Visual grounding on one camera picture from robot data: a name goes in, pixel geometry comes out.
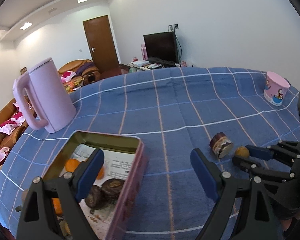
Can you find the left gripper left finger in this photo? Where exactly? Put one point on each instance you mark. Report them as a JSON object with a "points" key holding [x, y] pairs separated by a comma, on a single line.
{"points": [[38, 219]]}

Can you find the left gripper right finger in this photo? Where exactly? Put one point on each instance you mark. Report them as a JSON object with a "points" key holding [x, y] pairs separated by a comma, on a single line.
{"points": [[255, 219]]}

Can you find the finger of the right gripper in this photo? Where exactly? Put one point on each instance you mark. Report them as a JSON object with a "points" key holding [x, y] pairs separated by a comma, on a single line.
{"points": [[256, 169], [282, 151]]}

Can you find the small yellow-brown fruit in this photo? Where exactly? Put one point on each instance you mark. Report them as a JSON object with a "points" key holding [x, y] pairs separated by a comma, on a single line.
{"points": [[242, 151]]}

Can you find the large orange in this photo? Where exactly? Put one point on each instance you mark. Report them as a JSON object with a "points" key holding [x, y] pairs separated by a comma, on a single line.
{"points": [[57, 206]]}

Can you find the cut purple sugarcane piece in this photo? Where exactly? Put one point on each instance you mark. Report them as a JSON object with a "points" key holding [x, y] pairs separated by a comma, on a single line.
{"points": [[221, 145]]}

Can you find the small orange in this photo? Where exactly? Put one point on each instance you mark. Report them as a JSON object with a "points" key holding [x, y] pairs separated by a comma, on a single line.
{"points": [[71, 165], [101, 173]]}

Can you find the purple passion fruit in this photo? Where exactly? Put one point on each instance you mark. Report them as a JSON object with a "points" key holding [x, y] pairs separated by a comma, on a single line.
{"points": [[94, 199]]}

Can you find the blue plaid tablecloth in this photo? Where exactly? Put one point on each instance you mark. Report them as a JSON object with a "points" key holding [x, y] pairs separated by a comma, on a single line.
{"points": [[172, 111]]}

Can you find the pink tin box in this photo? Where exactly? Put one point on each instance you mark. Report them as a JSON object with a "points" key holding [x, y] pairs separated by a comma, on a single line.
{"points": [[80, 146]]}

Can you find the pink cartoon cup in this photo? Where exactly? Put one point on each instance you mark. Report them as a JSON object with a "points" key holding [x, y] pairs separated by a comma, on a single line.
{"points": [[275, 88]]}

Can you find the paper leaflet in tin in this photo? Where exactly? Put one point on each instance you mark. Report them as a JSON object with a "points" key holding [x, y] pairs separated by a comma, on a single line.
{"points": [[117, 165]]}

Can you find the brown leather sofa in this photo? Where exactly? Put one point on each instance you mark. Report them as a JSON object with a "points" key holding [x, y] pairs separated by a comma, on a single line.
{"points": [[12, 125]]}

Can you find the pink electric kettle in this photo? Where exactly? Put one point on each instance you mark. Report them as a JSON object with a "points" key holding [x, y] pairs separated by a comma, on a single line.
{"points": [[42, 98]]}

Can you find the black television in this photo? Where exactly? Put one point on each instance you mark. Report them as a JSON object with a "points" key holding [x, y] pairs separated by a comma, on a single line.
{"points": [[162, 48]]}

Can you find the brown leather armchair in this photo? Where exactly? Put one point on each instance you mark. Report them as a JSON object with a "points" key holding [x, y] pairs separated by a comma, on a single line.
{"points": [[84, 69]]}

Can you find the tv stand with clutter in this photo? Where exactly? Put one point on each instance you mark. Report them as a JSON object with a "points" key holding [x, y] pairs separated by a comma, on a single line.
{"points": [[142, 65]]}

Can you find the brown wooden door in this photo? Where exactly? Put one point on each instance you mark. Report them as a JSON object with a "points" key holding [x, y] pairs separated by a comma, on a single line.
{"points": [[101, 43]]}

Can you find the wall power socket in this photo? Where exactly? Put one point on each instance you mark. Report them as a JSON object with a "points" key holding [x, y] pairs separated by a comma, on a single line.
{"points": [[173, 27]]}

